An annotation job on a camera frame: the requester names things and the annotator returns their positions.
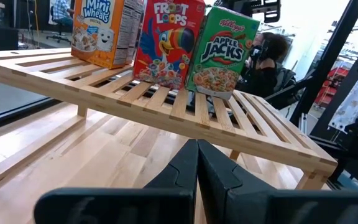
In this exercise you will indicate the slatted wooden shelf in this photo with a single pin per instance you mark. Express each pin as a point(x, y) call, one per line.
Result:
point(166, 118)

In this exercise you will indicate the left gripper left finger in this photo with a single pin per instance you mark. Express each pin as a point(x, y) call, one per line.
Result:
point(151, 205)

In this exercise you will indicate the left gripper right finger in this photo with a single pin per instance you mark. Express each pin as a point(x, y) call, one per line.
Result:
point(259, 208)

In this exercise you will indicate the person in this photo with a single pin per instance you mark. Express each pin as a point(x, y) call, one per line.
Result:
point(61, 11)
point(263, 77)

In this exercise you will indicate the orange Mini Wheats cereal box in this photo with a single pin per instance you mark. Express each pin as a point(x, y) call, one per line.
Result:
point(104, 40)

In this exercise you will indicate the black office chair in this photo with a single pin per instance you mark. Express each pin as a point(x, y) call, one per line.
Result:
point(59, 34)

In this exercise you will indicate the red Froot Loops cereal box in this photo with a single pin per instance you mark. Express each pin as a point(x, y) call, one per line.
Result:
point(166, 46)

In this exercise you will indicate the green Apple Jacks cereal box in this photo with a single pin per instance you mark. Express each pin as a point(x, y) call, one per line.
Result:
point(222, 62)

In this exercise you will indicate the red metal cart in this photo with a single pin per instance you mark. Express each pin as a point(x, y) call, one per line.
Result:
point(329, 87)

